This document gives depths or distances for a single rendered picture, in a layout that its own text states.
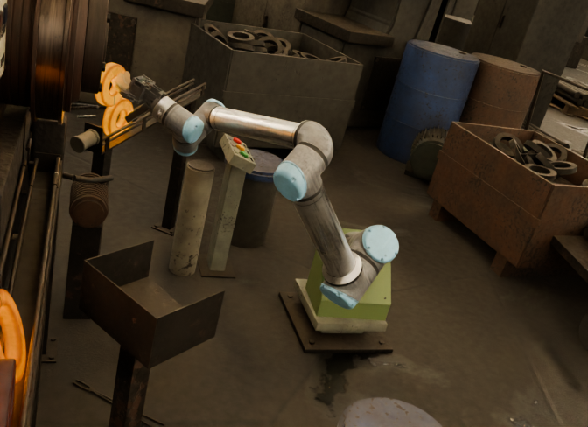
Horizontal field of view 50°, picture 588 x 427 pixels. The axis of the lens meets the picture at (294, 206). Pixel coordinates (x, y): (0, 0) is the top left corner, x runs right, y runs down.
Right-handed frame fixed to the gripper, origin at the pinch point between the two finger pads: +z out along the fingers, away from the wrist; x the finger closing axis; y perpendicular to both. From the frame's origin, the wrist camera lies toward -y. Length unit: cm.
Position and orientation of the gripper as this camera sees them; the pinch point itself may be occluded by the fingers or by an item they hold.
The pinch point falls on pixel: (112, 80)
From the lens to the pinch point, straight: 236.7
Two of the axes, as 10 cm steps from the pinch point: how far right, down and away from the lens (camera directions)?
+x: -3.3, 3.2, -8.9
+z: -8.2, -5.7, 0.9
